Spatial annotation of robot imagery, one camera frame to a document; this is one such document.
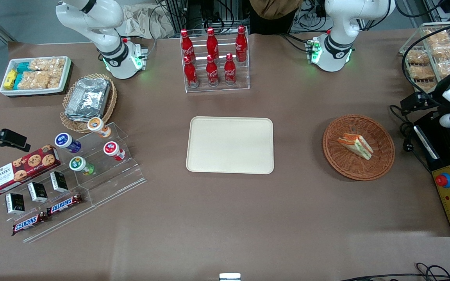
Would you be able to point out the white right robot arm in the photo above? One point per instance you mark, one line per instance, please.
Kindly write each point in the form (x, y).
(108, 23)

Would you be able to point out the stack of foil trays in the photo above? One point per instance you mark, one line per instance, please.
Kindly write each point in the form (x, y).
(88, 99)

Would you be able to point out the red lid yogurt cup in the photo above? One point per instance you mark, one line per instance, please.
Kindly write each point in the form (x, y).
(111, 149)

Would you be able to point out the Snickers chocolate bar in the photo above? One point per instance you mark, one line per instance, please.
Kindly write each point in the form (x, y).
(29, 223)
(64, 204)

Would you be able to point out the beige plastic serving tray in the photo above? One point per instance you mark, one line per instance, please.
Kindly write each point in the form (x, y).
(229, 145)

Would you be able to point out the teal snack packet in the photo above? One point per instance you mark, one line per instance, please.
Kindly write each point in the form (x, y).
(18, 80)
(24, 67)

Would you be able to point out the clear acrylic bottle rack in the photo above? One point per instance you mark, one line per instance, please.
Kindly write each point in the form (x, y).
(240, 78)

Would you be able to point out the red cola bottle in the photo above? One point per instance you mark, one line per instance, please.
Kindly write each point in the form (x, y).
(187, 46)
(190, 74)
(229, 72)
(212, 72)
(212, 43)
(241, 45)

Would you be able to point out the blue lid yogurt cup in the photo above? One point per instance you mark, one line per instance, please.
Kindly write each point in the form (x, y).
(65, 140)

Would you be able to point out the triangular sandwich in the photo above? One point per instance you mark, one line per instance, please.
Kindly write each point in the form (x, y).
(356, 146)

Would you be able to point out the bagged cracker in rack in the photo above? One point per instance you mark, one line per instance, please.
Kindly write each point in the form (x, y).
(422, 73)
(418, 57)
(438, 38)
(448, 68)
(447, 50)

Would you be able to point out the clear rice cracker bag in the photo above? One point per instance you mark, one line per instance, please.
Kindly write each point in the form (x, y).
(47, 63)
(56, 78)
(33, 80)

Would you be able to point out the green lid yogurt cup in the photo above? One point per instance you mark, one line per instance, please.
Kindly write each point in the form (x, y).
(78, 164)

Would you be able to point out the clear acrylic candy stand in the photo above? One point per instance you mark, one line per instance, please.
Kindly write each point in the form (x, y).
(65, 222)

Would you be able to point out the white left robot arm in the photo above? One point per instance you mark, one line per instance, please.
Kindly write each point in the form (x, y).
(338, 23)

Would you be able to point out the crumpled beige paper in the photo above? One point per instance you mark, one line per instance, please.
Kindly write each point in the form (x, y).
(147, 21)

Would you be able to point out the brown round wicker basket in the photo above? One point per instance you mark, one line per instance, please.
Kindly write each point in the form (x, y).
(342, 164)

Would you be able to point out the clear acrylic yogurt stand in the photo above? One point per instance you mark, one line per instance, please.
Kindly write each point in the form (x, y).
(119, 179)

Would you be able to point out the yellow snack packet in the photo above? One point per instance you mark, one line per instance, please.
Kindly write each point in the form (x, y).
(10, 79)

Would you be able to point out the brown fabric item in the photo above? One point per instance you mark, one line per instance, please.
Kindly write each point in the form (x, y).
(274, 8)

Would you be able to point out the white rectangular snack bin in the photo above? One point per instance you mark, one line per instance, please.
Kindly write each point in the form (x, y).
(65, 72)

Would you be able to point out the red Walkers cookie box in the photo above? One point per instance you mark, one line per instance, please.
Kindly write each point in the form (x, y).
(18, 173)

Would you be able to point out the red emergency stop button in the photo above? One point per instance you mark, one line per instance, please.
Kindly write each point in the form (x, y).
(443, 180)

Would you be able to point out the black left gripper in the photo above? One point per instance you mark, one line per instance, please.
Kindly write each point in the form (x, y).
(431, 97)

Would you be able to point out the orange lid yogurt cup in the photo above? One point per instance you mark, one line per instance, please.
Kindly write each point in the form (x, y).
(97, 125)

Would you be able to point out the light oval wicker basket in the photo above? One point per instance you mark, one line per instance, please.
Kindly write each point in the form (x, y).
(109, 105)

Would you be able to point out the small black chocolate box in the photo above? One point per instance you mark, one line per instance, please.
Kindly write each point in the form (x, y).
(15, 203)
(37, 192)
(59, 181)

